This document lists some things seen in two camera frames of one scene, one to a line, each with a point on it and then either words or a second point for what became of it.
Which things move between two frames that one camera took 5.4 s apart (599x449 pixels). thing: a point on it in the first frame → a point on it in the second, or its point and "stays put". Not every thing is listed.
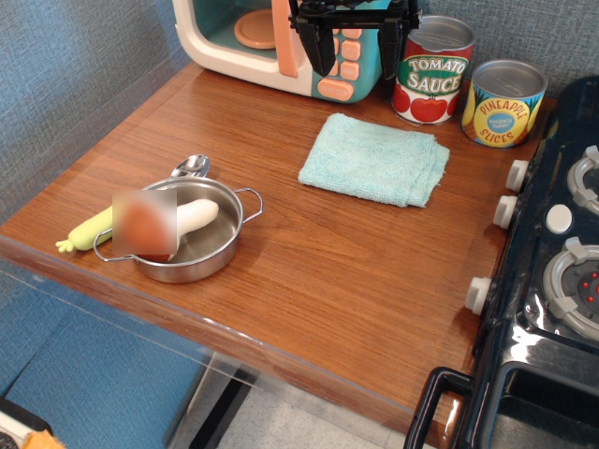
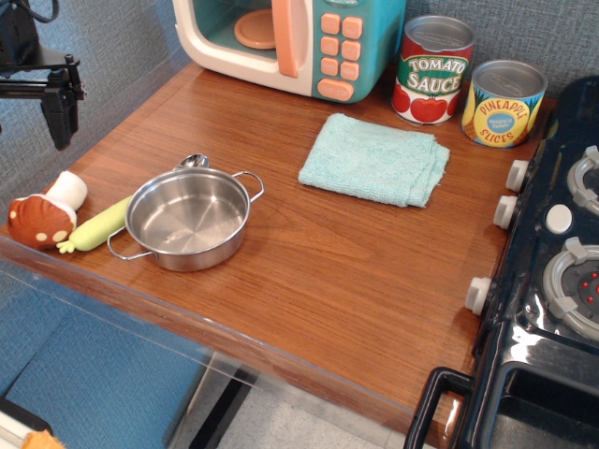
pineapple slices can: [502, 103] stays put
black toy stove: [534, 383] stays put
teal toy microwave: [253, 41] stays put
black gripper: [315, 20] → [21, 50]
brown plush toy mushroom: [152, 230] → [45, 221]
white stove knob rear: [516, 174] stays put
